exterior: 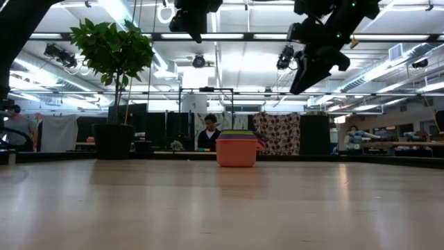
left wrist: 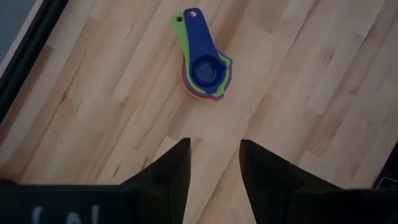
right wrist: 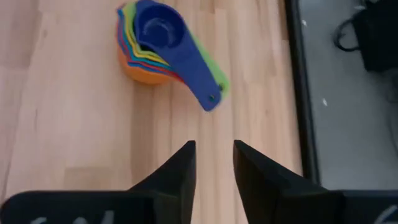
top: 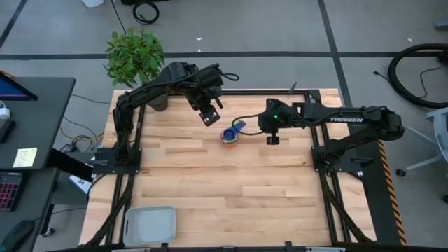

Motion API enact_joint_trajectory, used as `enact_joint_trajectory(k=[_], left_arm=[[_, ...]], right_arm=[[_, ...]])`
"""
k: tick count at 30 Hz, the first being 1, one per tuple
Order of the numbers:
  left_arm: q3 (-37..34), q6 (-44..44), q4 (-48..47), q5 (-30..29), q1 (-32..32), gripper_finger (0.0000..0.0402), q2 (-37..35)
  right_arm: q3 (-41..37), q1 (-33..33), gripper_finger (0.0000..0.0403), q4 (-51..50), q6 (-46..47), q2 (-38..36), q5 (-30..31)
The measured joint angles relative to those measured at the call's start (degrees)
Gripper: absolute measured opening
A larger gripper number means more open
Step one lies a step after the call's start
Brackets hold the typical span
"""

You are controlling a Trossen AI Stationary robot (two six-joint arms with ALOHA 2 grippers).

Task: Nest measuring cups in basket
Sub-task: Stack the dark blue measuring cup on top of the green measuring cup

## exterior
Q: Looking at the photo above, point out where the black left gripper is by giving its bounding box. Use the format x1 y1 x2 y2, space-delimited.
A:
169 0 223 44

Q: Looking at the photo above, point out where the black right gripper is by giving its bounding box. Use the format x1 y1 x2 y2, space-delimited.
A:
289 44 351 95

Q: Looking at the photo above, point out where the round black ceiling light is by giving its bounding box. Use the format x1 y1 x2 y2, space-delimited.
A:
191 53 207 69

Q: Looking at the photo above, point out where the brown dotted cloth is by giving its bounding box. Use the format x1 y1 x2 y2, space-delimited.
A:
252 111 302 156

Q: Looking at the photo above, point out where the leaf pattern cloth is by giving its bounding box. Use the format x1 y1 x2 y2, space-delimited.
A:
193 111 249 152

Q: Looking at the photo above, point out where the person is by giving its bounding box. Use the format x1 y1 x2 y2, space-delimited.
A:
2 103 38 153
196 113 223 152

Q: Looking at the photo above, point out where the wooden workbench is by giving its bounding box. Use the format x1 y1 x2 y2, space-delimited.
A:
360 140 444 158

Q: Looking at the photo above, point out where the long black ceiling spotlight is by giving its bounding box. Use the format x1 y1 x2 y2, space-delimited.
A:
43 43 78 69

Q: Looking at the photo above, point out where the green potted plant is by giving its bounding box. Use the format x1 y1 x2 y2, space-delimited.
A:
68 17 156 160

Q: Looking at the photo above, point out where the grey hanging cloth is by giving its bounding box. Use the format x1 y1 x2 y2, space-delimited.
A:
40 114 80 153

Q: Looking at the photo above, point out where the white red floral cloth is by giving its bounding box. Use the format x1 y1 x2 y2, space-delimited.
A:
33 112 44 140

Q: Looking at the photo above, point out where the black ceiling light with cable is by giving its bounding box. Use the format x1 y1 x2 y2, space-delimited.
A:
276 44 296 70

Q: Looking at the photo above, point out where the black aluminium table frame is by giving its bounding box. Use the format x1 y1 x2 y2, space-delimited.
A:
0 32 444 170

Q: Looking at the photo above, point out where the black tubular stand frame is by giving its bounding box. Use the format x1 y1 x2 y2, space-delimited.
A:
178 86 235 153

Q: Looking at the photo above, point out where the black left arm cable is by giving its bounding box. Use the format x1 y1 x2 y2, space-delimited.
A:
0 126 35 151

